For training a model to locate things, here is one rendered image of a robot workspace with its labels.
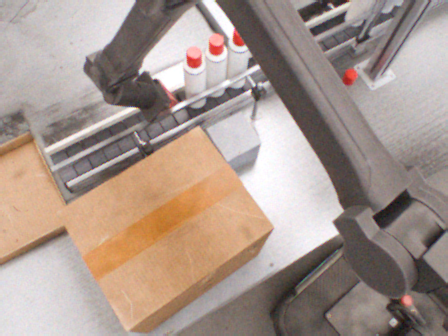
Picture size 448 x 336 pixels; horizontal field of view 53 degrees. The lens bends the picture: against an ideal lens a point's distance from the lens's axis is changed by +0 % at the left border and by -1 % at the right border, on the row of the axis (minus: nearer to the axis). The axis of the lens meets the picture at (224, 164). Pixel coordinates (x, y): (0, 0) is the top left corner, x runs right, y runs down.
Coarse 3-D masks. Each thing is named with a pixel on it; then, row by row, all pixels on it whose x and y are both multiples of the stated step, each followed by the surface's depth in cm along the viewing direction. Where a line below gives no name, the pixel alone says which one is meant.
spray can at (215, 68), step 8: (216, 40) 97; (208, 48) 100; (216, 48) 97; (224, 48) 100; (208, 56) 100; (216, 56) 99; (224, 56) 100; (208, 64) 102; (216, 64) 101; (224, 64) 102; (208, 72) 105; (216, 72) 104; (224, 72) 106; (208, 80) 108; (216, 80) 107; (224, 80) 109; (208, 88) 112; (216, 96) 114
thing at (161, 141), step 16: (384, 32) 129; (336, 48) 122; (240, 96) 115; (208, 112) 113; (224, 112) 117; (176, 128) 111; (192, 128) 114; (160, 144) 112; (112, 160) 108; (128, 160) 110; (80, 176) 106; (96, 176) 108
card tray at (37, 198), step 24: (24, 144) 113; (0, 168) 110; (24, 168) 111; (48, 168) 111; (0, 192) 108; (24, 192) 108; (48, 192) 109; (0, 216) 106; (24, 216) 106; (48, 216) 107; (0, 240) 104; (24, 240) 104; (0, 264) 102
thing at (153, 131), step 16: (336, 16) 126; (384, 16) 127; (320, 32) 124; (352, 32) 124; (256, 64) 119; (256, 80) 117; (176, 96) 115; (224, 96) 115; (160, 112) 113; (192, 112) 113; (112, 128) 111; (128, 128) 111; (160, 128) 111; (80, 144) 109; (96, 144) 109; (128, 144) 109; (64, 160) 107; (96, 160) 107; (64, 176) 106
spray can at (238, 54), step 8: (232, 40) 101; (240, 40) 98; (232, 48) 101; (240, 48) 101; (232, 56) 103; (240, 56) 103; (248, 56) 105; (232, 64) 106; (240, 64) 106; (232, 72) 109; (240, 72) 109; (232, 88) 116; (240, 88) 116
